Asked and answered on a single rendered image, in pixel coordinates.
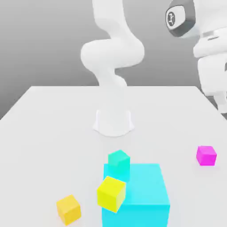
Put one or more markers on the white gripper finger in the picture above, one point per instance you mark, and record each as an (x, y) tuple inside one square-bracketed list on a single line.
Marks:
[(221, 103)]

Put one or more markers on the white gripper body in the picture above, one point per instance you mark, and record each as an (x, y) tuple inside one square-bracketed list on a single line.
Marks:
[(211, 76)]

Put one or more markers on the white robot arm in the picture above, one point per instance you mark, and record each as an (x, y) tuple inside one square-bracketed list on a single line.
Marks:
[(113, 51)]

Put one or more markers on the small magenta cube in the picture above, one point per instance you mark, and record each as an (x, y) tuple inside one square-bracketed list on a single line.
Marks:
[(206, 156)]

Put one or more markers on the small teal cube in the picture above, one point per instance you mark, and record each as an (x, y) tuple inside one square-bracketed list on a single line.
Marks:
[(118, 165)]

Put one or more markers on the small yellow cube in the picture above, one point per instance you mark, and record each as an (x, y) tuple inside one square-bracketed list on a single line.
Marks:
[(110, 194)]

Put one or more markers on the small orange cube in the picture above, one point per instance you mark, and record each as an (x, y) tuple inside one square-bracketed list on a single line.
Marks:
[(68, 210)]

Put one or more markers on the large cyan box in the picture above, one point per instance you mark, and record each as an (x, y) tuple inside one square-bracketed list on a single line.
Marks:
[(147, 191)]

